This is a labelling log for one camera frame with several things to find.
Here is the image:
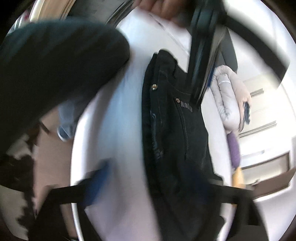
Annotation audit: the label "black denim pants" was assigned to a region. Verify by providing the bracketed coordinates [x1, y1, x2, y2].
[142, 50, 224, 240]

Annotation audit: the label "left hand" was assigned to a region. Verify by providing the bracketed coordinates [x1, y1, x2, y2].
[132, 0, 197, 23]

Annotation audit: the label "dark grey headboard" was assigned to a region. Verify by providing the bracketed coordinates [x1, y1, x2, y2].
[220, 28, 238, 73]

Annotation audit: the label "yellow cushion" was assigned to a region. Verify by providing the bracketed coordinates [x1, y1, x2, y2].
[232, 167, 246, 189]

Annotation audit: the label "brown door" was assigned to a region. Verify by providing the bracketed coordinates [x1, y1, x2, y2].
[253, 168, 295, 199]

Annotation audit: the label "folded beige white duvet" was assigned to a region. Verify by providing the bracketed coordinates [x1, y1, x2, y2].
[210, 65, 251, 133]

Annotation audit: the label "cream wardrobe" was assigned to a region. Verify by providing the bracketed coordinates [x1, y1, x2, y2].
[239, 73, 295, 185]

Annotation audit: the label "purple cushion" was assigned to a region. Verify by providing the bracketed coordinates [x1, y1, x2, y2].
[227, 132, 241, 169]

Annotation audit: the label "folded blue jeans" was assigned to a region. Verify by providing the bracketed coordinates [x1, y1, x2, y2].
[243, 102, 250, 125]

